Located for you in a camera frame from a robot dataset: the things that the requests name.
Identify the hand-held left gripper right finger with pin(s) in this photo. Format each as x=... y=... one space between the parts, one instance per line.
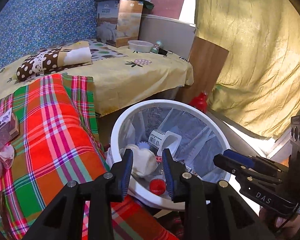
x=168 y=172

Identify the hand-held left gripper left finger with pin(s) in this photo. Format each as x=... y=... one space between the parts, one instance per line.
x=127 y=170

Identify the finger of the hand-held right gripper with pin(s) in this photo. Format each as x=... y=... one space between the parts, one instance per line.
x=227 y=163
x=240 y=158

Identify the clear bottle with red cap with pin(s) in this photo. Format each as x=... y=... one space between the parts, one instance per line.
x=157 y=185

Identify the dark snack wrapper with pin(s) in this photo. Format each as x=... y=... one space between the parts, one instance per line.
x=187 y=168

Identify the white yogurt cup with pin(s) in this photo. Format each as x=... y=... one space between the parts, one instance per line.
x=157 y=138

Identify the white round bin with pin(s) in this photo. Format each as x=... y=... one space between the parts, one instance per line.
x=130 y=120

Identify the purple box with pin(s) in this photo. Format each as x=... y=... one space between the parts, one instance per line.
x=5 y=127

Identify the person's right hand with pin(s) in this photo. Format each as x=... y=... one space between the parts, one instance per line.
x=290 y=226

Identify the red plastic bag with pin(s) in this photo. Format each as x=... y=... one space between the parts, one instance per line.
x=198 y=102

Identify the plaid blanket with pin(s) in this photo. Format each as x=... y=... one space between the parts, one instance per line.
x=52 y=130

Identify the yellow printed bedsheet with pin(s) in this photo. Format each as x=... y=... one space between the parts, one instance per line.
x=140 y=80

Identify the wooden board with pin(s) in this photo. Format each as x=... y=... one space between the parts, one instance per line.
x=205 y=67

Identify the yellow curtain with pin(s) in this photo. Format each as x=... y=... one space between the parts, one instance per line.
x=252 y=55

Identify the cream pillow with oval dots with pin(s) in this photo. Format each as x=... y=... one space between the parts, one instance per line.
x=105 y=52

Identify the black face mask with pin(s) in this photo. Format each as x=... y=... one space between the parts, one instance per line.
x=165 y=52

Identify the white bowl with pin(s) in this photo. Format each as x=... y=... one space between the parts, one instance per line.
x=140 y=46

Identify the small teal bottle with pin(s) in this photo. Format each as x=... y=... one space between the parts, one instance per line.
x=156 y=47

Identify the brown polka dot pillow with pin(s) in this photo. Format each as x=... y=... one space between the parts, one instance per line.
x=40 y=65

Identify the white cabinet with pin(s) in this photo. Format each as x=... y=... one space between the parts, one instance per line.
x=165 y=30

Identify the quilt packaging box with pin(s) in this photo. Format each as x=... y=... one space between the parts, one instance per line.
x=120 y=22

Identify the blue floral headboard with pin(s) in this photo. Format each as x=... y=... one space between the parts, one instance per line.
x=52 y=17

